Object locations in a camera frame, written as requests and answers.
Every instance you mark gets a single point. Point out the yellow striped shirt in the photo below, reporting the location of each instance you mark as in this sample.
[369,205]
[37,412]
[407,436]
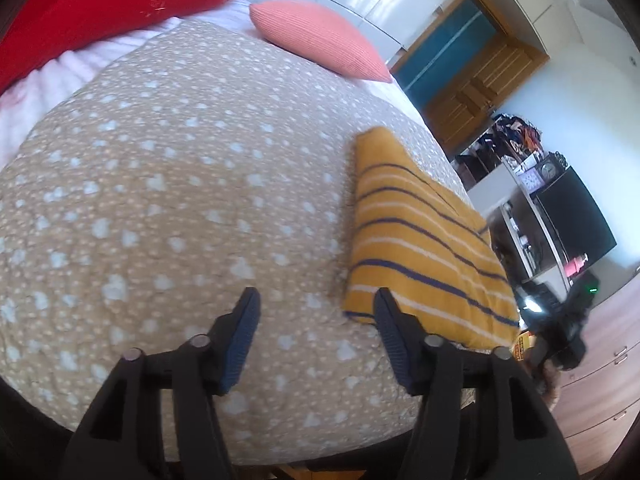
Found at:
[400,230]

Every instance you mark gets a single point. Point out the beige dotted blanket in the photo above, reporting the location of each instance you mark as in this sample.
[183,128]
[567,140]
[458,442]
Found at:
[150,185]

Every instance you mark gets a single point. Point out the dark round clock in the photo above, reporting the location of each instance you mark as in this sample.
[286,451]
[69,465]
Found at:
[549,170]

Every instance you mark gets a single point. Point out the red patterned pillow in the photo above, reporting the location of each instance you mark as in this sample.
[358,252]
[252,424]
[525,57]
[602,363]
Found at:
[75,5]

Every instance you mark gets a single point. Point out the pile of colourful clothes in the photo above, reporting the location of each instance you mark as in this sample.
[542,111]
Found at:
[520,132]

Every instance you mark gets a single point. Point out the wooden door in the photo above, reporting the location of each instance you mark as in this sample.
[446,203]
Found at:
[480,85]

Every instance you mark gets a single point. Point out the wooden drawer cabinet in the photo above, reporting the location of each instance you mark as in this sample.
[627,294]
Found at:
[605,360]

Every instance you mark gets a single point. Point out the black television screen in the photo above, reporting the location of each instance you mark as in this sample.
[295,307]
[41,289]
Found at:
[575,220]

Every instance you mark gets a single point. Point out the pink small object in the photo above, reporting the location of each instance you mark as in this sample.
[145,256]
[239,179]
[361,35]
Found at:
[576,265]

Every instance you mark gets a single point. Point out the white shelf unit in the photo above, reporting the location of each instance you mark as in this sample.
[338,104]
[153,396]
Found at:
[492,180]

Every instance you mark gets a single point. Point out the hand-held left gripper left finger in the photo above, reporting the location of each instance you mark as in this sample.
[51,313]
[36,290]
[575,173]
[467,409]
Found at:
[240,345]

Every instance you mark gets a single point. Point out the coral ribbed pillow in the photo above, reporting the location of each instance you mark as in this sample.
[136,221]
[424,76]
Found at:
[315,35]

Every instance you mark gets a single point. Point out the white square clock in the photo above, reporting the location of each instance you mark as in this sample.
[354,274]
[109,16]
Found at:
[529,181]

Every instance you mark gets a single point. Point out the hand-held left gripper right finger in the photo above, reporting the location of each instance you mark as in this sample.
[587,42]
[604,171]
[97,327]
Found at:
[395,345]

